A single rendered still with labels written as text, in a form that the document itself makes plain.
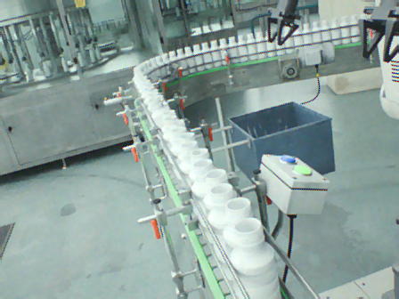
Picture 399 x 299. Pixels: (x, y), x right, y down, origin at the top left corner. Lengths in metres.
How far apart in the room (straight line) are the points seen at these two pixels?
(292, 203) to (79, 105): 3.69
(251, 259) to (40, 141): 3.99
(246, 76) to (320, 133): 1.20
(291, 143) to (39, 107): 3.25
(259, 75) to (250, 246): 2.16
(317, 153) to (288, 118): 0.31
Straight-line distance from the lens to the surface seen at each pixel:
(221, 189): 0.65
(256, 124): 1.73
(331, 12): 4.99
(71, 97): 4.27
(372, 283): 1.80
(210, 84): 2.60
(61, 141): 4.39
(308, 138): 1.49
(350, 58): 2.72
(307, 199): 0.75
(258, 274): 0.54
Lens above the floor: 1.45
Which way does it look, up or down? 20 degrees down
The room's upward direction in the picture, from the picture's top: 12 degrees counter-clockwise
